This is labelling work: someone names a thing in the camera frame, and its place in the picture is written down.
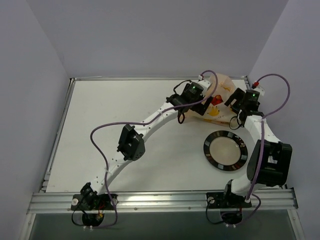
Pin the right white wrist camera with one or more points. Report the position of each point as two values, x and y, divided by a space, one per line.
256 87

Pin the red fake lychee bunch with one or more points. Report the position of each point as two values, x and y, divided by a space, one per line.
217 100

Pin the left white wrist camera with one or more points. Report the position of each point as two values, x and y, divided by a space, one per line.
204 82

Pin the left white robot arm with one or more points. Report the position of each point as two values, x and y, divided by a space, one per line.
131 144

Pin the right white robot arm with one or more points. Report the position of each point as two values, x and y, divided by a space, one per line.
270 160

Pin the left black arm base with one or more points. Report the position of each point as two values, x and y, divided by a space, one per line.
88 208

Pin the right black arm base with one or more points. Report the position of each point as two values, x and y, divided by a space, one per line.
230 208

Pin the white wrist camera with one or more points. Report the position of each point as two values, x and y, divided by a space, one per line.
256 87
204 82

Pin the translucent beige plastic bag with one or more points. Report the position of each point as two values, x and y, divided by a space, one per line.
217 112

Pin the black rimmed white plate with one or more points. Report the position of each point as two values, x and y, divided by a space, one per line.
225 150

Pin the aluminium front rail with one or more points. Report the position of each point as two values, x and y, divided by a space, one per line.
158 201

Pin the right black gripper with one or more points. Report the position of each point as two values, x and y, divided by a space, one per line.
235 98

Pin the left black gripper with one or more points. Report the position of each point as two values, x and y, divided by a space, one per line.
203 107

